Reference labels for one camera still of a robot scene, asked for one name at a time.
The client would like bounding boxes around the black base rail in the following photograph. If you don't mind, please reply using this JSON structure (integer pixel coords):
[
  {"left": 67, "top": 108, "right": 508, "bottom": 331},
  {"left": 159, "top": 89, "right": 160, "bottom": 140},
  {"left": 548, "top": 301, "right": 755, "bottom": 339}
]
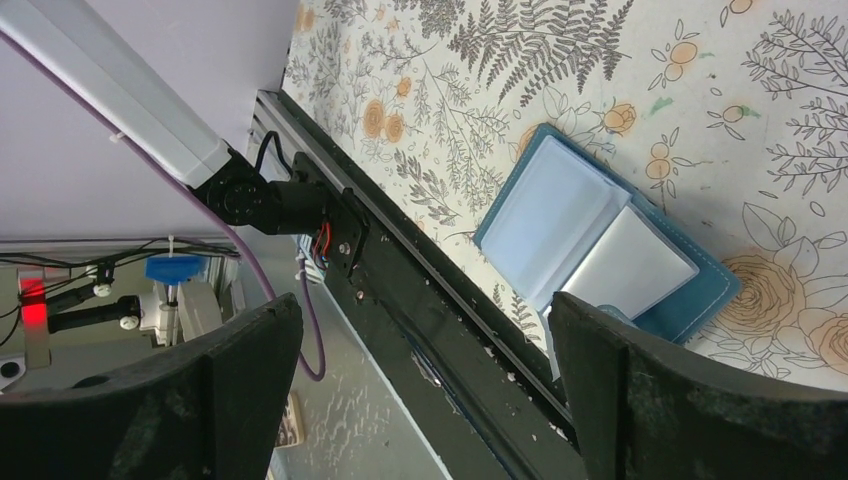
[{"left": 253, "top": 91, "right": 586, "bottom": 479}]

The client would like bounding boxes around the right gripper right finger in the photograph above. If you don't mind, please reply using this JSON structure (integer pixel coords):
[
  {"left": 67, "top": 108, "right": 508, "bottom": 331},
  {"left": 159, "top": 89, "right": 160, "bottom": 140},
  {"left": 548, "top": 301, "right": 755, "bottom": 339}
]
[{"left": 548, "top": 292, "right": 847, "bottom": 479}]

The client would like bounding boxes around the blue card holder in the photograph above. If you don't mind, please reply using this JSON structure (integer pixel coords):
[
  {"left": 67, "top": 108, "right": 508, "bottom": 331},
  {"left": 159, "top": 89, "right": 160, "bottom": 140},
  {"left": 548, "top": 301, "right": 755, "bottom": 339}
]
[{"left": 473, "top": 124, "right": 741, "bottom": 345}]

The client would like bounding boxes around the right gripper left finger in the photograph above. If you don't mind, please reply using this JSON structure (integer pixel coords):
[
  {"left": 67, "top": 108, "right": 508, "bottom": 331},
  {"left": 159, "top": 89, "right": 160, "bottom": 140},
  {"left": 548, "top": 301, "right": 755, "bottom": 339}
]
[{"left": 1, "top": 293, "right": 304, "bottom": 479}]

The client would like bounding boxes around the floral table mat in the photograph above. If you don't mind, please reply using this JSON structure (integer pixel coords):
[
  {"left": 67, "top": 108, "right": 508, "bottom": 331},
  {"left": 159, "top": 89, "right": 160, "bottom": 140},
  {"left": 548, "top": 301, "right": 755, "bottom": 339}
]
[{"left": 283, "top": 1, "right": 847, "bottom": 390}]

